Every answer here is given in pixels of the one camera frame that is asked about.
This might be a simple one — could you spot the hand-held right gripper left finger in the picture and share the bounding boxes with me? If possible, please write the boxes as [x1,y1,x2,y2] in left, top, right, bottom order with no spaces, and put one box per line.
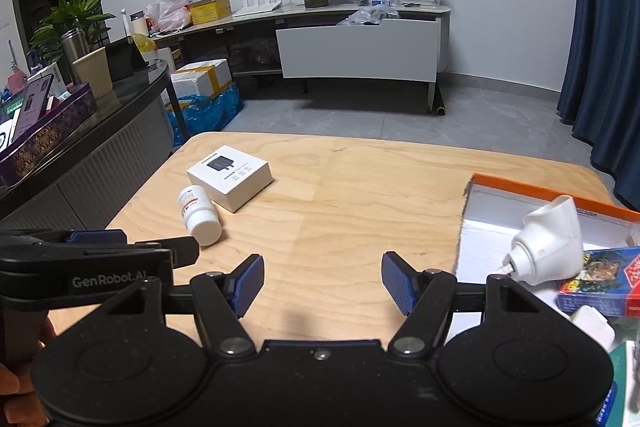
[102,254,266,355]

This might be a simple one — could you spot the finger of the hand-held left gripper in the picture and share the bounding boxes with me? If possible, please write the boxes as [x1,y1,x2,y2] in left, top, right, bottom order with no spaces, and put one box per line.
[0,229,129,252]
[120,235,202,268]

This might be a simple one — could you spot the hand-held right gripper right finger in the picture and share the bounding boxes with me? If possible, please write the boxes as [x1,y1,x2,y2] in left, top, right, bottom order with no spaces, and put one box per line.
[381,251,544,356]

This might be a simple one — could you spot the orange-rimmed white tray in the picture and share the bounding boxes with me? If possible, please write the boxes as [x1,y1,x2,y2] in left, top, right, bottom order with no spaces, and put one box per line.
[452,172,640,308]

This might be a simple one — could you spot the white charger cube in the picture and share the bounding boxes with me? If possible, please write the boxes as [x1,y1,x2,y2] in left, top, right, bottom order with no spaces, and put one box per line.
[569,305,617,351]

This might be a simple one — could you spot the colourful playing card box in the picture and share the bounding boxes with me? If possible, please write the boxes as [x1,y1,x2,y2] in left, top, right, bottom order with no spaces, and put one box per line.
[555,246,640,319]

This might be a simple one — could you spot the green and white box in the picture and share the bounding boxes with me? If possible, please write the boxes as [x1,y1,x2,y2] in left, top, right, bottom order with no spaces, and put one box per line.
[607,339,640,427]

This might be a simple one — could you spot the person's left hand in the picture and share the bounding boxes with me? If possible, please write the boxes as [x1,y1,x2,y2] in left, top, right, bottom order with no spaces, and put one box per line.
[0,313,57,398]

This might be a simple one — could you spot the white pill bottle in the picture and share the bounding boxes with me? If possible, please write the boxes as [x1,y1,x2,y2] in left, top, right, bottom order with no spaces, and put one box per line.
[177,185,223,247]

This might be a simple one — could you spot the white box with adapter picture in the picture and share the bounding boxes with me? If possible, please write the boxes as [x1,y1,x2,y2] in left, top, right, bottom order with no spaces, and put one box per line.
[186,145,275,214]

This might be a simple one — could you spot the dark grey side table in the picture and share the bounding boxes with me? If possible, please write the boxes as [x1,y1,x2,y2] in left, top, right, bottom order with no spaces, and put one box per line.
[0,59,174,235]

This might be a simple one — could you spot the purple ornate box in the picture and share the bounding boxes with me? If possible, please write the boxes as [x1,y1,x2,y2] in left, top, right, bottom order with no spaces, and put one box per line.
[0,82,99,194]

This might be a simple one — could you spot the blue plastic bag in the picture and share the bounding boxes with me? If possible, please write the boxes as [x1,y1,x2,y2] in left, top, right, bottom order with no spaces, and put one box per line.
[164,82,245,148]

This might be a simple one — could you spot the white handheld device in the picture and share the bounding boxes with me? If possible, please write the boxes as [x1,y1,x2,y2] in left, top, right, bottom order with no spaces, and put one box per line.
[492,195,585,287]

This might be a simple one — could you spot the beige cup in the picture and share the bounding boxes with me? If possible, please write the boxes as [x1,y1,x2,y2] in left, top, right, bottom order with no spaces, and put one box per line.
[72,46,114,99]

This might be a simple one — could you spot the white foam box yellow tape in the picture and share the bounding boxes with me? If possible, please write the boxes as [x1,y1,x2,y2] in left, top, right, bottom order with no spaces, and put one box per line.
[169,59,234,100]

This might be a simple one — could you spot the black tablet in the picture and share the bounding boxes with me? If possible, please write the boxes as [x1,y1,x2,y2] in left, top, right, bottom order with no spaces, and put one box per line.
[107,35,151,83]

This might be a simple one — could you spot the steel tumbler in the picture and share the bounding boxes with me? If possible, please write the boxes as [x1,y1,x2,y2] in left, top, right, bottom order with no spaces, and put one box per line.
[62,27,91,86]

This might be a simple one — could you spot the television cabinet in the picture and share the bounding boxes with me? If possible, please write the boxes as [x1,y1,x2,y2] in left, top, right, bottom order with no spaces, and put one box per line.
[149,1,454,114]

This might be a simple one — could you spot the leafy plant in dark pot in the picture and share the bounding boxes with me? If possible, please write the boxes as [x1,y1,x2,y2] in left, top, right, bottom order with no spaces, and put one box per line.
[29,0,117,58]

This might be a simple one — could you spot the white plastic bag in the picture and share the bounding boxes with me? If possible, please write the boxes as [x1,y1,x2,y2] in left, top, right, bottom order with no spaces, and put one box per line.
[144,0,194,33]

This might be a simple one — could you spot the clear plastic wrap pile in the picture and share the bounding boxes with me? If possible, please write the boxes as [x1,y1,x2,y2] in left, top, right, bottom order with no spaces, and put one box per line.
[337,9,401,28]

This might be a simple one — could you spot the blue curtain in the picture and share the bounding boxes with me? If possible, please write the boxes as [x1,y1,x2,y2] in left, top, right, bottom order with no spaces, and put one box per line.
[556,0,640,210]

